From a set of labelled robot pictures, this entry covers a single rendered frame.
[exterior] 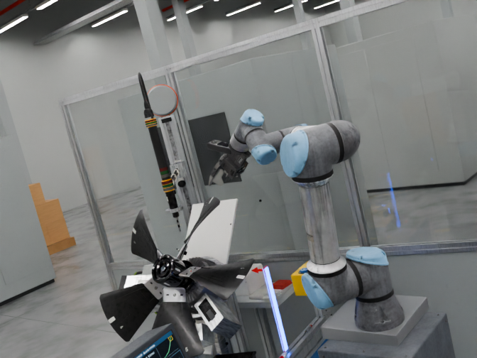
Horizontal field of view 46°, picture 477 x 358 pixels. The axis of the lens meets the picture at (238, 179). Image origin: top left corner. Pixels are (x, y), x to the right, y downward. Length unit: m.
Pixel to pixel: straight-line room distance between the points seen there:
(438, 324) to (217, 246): 1.07
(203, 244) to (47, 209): 7.94
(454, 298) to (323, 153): 1.31
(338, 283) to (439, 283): 1.03
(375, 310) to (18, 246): 6.57
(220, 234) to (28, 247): 5.64
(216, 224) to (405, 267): 0.86
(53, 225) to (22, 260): 2.57
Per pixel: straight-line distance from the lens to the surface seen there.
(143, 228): 2.49
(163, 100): 2.88
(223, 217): 2.58
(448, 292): 2.65
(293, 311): 2.99
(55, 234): 10.47
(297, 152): 1.49
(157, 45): 8.39
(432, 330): 1.83
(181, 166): 2.78
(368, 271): 1.72
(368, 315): 1.78
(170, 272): 2.26
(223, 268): 2.22
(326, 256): 1.64
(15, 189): 7.95
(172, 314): 2.26
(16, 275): 7.94
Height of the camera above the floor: 1.80
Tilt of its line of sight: 8 degrees down
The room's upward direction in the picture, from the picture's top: 14 degrees counter-clockwise
